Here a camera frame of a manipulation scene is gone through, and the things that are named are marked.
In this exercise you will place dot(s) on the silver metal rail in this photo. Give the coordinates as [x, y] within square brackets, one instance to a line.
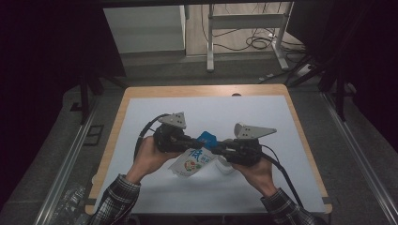
[356, 156]
[67, 168]

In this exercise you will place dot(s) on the wooden table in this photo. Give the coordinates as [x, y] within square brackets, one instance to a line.
[150, 91]

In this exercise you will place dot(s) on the person's right hand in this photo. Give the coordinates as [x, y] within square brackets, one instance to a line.
[258, 178]

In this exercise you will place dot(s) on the white metal desk frame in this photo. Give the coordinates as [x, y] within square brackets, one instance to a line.
[245, 21]

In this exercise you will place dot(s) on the black floor frame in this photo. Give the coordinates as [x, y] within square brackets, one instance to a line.
[88, 139]

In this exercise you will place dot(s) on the blue and white milk carton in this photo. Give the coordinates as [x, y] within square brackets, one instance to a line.
[191, 162]

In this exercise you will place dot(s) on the white cabinet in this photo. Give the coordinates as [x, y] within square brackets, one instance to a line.
[147, 29]

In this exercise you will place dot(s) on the person's left hand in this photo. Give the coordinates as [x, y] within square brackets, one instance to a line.
[148, 162]

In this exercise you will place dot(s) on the white power strip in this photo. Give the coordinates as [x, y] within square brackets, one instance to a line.
[303, 70]

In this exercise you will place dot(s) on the white cup with hinged lid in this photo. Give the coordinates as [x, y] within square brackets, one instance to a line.
[224, 165]

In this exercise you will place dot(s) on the clear plastic bag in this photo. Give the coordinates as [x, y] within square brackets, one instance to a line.
[70, 204]

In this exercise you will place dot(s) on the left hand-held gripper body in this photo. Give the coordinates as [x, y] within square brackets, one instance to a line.
[167, 139]

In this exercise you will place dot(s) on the white table mat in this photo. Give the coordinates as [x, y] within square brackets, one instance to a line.
[219, 193]

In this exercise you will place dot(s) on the black metal stand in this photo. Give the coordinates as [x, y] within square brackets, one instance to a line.
[340, 100]
[84, 100]

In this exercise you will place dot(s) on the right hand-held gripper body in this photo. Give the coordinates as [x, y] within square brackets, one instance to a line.
[245, 150]

